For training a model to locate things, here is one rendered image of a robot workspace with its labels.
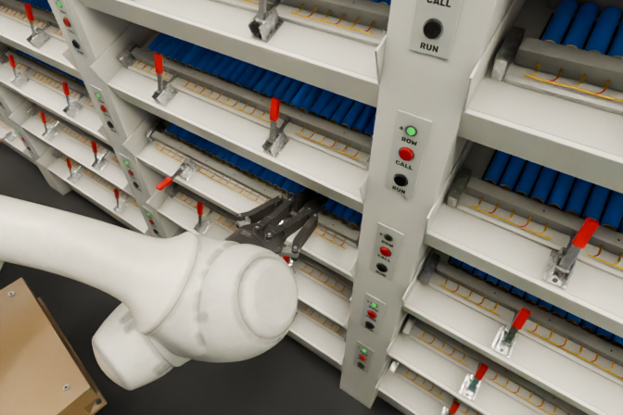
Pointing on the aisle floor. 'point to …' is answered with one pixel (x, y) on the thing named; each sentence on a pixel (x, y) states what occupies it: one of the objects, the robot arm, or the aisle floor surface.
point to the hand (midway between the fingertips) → (311, 198)
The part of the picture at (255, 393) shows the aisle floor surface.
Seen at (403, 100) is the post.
